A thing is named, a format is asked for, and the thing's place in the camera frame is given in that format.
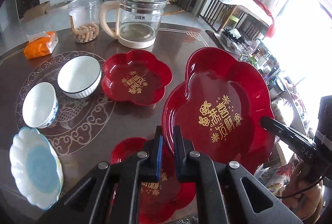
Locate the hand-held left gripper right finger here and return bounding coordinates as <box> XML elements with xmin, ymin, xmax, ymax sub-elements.
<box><xmin>174</xmin><ymin>125</ymin><xmax>296</xmax><ymax>224</ymax></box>

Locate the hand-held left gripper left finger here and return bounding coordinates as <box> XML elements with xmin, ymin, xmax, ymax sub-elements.
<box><xmin>38</xmin><ymin>125</ymin><xmax>163</xmax><ymax>224</ymax></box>

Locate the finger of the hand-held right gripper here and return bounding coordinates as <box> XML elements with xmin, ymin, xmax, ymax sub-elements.
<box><xmin>260</xmin><ymin>116</ymin><xmax>317</xmax><ymax>160</ymax></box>

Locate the small red flower-shaped plate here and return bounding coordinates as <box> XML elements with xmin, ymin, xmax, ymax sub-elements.
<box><xmin>110</xmin><ymin>137</ymin><xmax>197</xmax><ymax>224</ymax></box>
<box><xmin>101</xmin><ymin>50</ymin><xmax>173</xmax><ymax>105</ymax></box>

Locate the large red flower-shaped plate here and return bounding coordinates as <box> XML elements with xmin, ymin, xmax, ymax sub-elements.
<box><xmin>161</xmin><ymin>48</ymin><xmax>276</xmax><ymax>171</ymax></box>

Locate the white ribbed bowl black rim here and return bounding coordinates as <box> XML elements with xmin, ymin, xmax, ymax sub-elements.
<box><xmin>57</xmin><ymin>56</ymin><xmax>102</xmax><ymax>99</ymax></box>

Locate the white blue scalloped plate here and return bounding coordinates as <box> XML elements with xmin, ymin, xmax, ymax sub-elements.
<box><xmin>9</xmin><ymin>127</ymin><xmax>64</xmax><ymax>211</ymax></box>

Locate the white bowl blue pattern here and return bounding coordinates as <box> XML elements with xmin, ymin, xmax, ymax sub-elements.
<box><xmin>22</xmin><ymin>82</ymin><xmax>59</xmax><ymax>129</ymax></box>

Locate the person's right hand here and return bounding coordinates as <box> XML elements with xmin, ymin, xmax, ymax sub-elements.
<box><xmin>283</xmin><ymin>161</ymin><xmax>325</xmax><ymax>220</ymax></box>

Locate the floral patterned cloth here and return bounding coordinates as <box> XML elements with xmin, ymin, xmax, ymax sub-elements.
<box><xmin>255</xmin><ymin>154</ymin><xmax>304</xmax><ymax>198</ymax></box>

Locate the cluster of bottles and jars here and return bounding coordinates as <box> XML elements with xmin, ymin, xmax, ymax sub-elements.
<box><xmin>240</xmin><ymin>38</ymin><xmax>288</xmax><ymax>95</ymax></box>

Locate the clear tray of dark items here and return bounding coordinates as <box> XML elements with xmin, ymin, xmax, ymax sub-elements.
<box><xmin>220</xmin><ymin>28</ymin><xmax>250</xmax><ymax>54</ymax></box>

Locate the dark wooden slatted rack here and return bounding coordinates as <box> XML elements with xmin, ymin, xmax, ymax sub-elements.
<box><xmin>199</xmin><ymin>0</ymin><xmax>270</xmax><ymax>40</ymax></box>

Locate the clear plastic jar of peanuts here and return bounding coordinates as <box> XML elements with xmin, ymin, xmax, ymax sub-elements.
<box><xmin>68</xmin><ymin>0</ymin><xmax>100</xmax><ymax>43</ymax></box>

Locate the orange tissue pack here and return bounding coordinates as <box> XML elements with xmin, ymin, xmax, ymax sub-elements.
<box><xmin>24</xmin><ymin>31</ymin><xmax>59</xmax><ymax>60</ymax></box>

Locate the round beige floor cushion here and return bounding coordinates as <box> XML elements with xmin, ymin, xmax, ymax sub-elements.
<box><xmin>48</xmin><ymin>2</ymin><xmax>69</xmax><ymax>13</ymax></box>

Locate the cardboard box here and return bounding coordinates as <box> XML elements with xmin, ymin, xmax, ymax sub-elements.
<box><xmin>23</xmin><ymin>1</ymin><xmax>51</xmax><ymax>20</ymax></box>

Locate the glass kettle cream handle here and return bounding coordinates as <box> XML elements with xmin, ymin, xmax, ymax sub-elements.
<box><xmin>99</xmin><ymin>0</ymin><xmax>170</xmax><ymax>49</ymax></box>

